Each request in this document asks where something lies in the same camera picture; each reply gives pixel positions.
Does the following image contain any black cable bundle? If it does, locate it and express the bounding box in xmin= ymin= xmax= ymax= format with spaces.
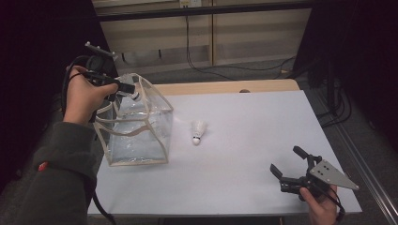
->
xmin=315 ymin=76 xmax=353 ymax=128

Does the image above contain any hand-held gripper black cable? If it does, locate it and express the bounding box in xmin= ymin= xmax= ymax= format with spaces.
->
xmin=60 ymin=54 xmax=117 ymax=225
xmin=315 ymin=184 xmax=346 ymax=224

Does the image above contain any person's left hand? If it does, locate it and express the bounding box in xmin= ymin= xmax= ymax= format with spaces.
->
xmin=62 ymin=65 xmax=120 ymax=126

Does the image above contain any left hand-held gripper black cable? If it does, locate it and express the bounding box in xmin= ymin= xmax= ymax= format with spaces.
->
xmin=60 ymin=54 xmax=117 ymax=225

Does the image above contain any white wall outlet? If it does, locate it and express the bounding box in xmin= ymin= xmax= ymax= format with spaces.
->
xmin=178 ymin=0 xmax=203 ymax=9

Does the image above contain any black curtain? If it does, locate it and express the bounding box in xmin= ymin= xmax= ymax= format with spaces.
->
xmin=0 ymin=0 xmax=118 ymax=195
xmin=294 ymin=0 xmax=398 ymax=151

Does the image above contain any person's right hand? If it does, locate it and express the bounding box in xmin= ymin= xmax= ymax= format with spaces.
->
xmin=298 ymin=184 xmax=341 ymax=225

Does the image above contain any black horizontal bar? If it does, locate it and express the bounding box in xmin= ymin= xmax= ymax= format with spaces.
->
xmin=95 ymin=1 xmax=314 ymax=23

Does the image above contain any clear plastic bag beige trim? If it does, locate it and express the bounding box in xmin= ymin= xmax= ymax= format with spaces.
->
xmin=93 ymin=72 xmax=175 ymax=167

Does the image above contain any white table sheet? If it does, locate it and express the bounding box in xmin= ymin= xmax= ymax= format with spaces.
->
xmin=87 ymin=89 xmax=363 ymax=217

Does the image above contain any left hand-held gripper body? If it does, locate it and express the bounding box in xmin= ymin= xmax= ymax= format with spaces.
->
xmin=83 ymin=40 xmax=122 ymax=94

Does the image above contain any right hand-held gripper black cable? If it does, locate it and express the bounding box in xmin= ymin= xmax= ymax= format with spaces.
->
xmin=315 ymin=184 xmax=346 ymax=224

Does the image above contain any long black floor cable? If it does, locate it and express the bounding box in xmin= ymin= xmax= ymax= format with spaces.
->
xmin=185 ymin=15 xmax=297 ymax=82

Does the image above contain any beige wooden cabinet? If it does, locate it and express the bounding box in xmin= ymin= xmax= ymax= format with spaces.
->
xmin=92 ymin=0 xmax=314 ymax=75

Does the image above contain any metal floor rail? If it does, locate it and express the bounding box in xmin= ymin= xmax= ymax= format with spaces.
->
xmin=308 ymin=88 xmax=398 ymax=225

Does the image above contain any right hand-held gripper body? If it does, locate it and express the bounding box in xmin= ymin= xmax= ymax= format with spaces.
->
xmin=280 ymin=154 xmax=360 ymax=203

